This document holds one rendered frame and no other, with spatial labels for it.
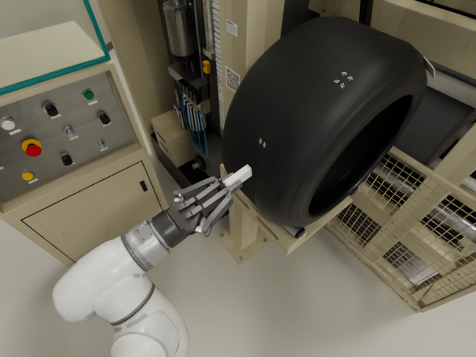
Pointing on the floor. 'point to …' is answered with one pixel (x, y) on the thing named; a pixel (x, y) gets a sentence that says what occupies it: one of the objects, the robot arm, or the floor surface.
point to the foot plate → (244, 248)
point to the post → (249, 27)
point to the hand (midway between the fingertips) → (238, 178)
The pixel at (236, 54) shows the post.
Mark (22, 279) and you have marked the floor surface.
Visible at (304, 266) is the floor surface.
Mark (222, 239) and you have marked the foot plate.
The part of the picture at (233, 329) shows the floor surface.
